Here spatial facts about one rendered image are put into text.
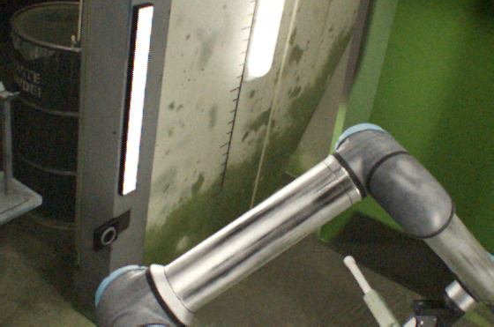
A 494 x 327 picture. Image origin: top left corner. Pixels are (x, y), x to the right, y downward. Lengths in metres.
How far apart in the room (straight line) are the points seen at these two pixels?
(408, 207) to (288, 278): 1.55
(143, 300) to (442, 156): 1.32
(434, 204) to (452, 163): 1.03
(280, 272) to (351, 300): 0.33
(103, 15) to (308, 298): 1.49
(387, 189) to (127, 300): 0.56
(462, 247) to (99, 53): 1.12
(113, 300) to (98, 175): 0.77
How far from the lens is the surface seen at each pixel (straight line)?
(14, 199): 1.68
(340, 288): 2.71
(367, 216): 2.36
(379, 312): 1.90
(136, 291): 1.25
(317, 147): 3.11
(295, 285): 2.66
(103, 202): 2.02
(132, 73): 1.74
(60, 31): 2.60
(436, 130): 2.16
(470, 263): 1.41
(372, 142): 1.24
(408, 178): 1.18
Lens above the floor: 1.79
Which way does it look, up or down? 29 degrees down
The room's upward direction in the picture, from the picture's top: 11 degrees clockwise
